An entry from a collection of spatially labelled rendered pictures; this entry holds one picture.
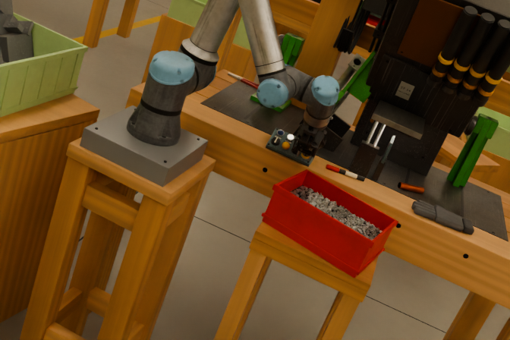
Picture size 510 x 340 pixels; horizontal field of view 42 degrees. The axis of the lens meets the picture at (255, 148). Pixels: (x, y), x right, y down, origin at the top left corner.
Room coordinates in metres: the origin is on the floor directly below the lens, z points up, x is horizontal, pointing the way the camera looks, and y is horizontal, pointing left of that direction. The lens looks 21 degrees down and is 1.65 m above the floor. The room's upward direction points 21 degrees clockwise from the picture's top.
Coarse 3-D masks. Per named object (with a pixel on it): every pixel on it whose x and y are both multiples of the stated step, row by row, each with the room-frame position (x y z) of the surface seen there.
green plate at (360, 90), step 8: (368, 64) 2.16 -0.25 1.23; (360, 72) 2.15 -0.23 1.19; (368, 72) 2.16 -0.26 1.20; (352, 80) 2.15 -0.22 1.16; (360, 80) 2.16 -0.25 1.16; (344, 88) 2.15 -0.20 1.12; (352, 88) 2.16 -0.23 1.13; (360, 88) 2.16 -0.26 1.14; (368, 88) 2.15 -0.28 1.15; (360, 96) 2.15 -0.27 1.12; (368, 96) 2.15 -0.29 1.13
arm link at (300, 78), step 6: (288, 66) 1.78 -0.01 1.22; (288, 72) 1.72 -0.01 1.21; (294, 72) 1.74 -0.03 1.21; (300, 72) 1.76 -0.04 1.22; (294, 78) 1.71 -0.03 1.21; (300, 78) 1.74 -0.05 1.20; (306, 78) 1.75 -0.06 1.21; (312, 78) 1.76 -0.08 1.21; (300, 84) 1.73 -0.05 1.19; (306, 84) 1.73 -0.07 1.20; (300, 90) 1.73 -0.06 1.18; (294, 96) 1.74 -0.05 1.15; (300, 96) 1.73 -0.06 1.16
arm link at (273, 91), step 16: (240, 0) 1.65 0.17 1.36; (256, 0) 1.64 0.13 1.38; (256, 16) 1.64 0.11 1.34; (272, 16) 1.67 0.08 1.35; (256, 32) 1.63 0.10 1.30; (272, 32) 1.65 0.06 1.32; (256, 48) 1.63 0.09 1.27; (272, 48) 1.63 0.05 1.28; (256, 64) 1.64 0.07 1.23; (272, 64) 1.63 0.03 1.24; (272, 80) 1.60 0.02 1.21; (288, 80) 1.65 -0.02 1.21; (272, 96) 1.60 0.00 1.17; (288, 96) 1.64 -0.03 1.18
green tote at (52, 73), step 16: (16, 16) 2.13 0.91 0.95; (32, 32) 2.12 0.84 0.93; (48, 32) 2.11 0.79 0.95; (48, 48) 2.10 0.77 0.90; (64, 48) 2.09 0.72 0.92; (80, 48) 2.05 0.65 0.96; (16, 64) 1.72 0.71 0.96; (32, 64) 1.80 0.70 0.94; (48, 64) 1.88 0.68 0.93; (64, 64) 1.97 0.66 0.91; (80, 64) 2.07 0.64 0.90; (0, 80) 1.67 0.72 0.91; (16, 80) 1.75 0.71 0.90; (32, 80) 1.82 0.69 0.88; (48, 80) 1.91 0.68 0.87; (64, 80) 2.00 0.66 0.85; (0, 96) 1.69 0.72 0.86; (16, 96) 1.76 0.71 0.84; (32, 96) 1.84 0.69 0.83; (48, 96) 1.92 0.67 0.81; (0, 112) 1.70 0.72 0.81
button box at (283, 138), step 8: (272, 136) 1.98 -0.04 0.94; (280, 136) 1.99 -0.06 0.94; (272, 144) 1.96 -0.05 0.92; (280, 144) 1.96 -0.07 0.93; (296, 144) 1.98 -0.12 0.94; (280, 152) 1.94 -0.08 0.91; (288, 152) 1.95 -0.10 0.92; (296, 160) 1.94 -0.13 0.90; (304, 160) 1.93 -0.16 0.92; (312, 160) 1.98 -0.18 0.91
